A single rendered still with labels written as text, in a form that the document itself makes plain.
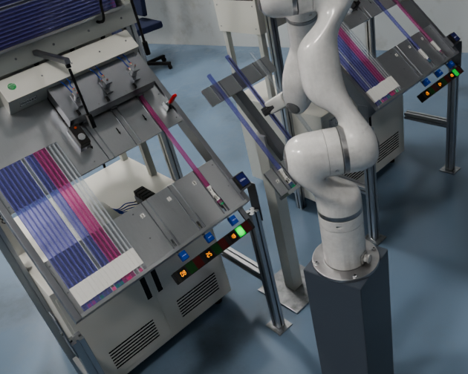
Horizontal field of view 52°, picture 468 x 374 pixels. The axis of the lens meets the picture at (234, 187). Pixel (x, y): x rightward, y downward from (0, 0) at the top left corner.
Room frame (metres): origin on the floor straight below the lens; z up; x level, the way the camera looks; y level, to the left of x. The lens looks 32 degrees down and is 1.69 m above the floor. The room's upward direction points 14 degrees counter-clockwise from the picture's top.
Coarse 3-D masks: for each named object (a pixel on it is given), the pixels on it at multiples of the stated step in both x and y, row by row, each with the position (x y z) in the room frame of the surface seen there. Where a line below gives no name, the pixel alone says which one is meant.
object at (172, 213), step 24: (216, 168) 1.50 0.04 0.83; (168, 192) 1.40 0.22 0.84; (192, 192) 1.42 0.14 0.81; (216, 192) 1.43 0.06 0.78; (120, 216) 1.31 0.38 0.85; (144, 216) 1.32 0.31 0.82; (168, 216) 1.33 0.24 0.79; (192, 216) 1.35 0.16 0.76; (216, 216) 1.36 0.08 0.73; (144, 240) 1.26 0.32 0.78; (168, 240) 1.26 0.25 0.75; (48, 264) 1.16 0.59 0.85
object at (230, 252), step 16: (128, 0) 1.79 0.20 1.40; (96, 16) 1.73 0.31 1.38; (144, 192) 1.71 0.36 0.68; (256, 192) 1.45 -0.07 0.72; (256, 208) 1.47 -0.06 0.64; (224, 256) 1.66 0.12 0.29; (240, 256) 1.60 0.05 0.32; (256, 272) 1.48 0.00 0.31; (64, 336) 1.03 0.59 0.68; (80, 368) 1.21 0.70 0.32
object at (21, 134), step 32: (160, 96) 1.70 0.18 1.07; (0, 128) 1.49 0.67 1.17; (32, 128) 1.51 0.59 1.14; (64, 128) 1.53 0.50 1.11; (96, 128) 1.55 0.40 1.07; (128, 128) 1.57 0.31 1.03; (160, 128) 1.59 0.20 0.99; (0, 160) 1.40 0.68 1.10; (96, 160) 1.45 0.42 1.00; (0, 192) 1.32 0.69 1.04
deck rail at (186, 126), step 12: (144, 60) 1.79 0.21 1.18; (156, 84) 1.72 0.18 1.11; (168, 96) 1.69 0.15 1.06; (180, 108) 1.66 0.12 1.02; (192, 132) 1.59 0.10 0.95; (192, 144) 1.62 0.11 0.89; (204, 144) 1.56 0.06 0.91; (204, 156) 1.57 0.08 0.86; (216, 156) 1.53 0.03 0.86; (228, 180) 1.47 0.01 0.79; (240, 192) 1.43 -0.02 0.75
